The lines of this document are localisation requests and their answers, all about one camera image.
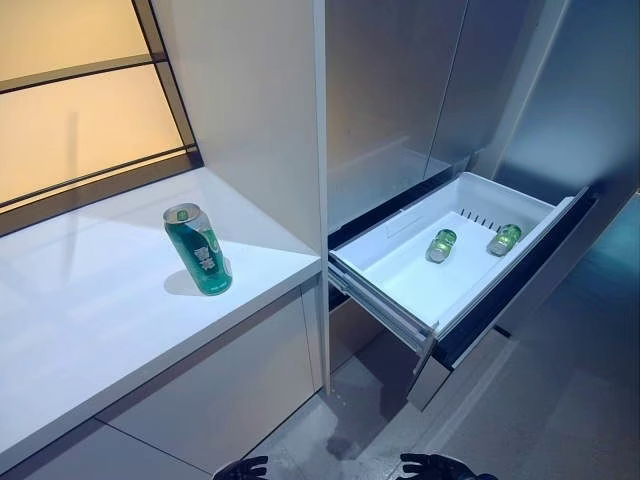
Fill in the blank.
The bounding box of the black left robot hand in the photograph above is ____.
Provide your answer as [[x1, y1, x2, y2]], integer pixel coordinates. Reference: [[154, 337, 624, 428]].
[[219, 455, 270, 480]]

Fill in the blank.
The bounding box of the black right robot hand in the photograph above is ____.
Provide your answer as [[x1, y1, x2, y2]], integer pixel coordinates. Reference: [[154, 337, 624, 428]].
[[399, 452, 474, 480]]

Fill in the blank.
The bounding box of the white fridge drawer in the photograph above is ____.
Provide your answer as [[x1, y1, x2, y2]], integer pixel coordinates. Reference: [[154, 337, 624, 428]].
[[327, 171, 599, 414]]

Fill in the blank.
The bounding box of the tall green drink can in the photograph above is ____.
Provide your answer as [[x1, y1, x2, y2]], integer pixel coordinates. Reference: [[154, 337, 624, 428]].
[[162, 202, 234, 297]]

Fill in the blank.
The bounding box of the stainless steel fridge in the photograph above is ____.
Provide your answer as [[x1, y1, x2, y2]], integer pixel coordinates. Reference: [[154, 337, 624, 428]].
[[324, 0, 640, 396]]

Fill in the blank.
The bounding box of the white counter cabinet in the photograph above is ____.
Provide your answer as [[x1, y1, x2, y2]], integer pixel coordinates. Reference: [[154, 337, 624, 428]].
[[0, 166, 324, 480]]

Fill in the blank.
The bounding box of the small green drink can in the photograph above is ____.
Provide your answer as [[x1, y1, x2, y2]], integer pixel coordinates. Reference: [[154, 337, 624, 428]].
[[425, 228, 455, 264], [486, 223, 523, 257]]

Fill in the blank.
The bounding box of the tall white cabinet panel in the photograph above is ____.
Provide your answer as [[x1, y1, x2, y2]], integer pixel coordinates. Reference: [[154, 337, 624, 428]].
[[149, 0, 331, 396]]

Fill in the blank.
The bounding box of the dark window frame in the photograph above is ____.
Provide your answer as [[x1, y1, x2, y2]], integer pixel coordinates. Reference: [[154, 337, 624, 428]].
[[0, 0, 206, 239]]

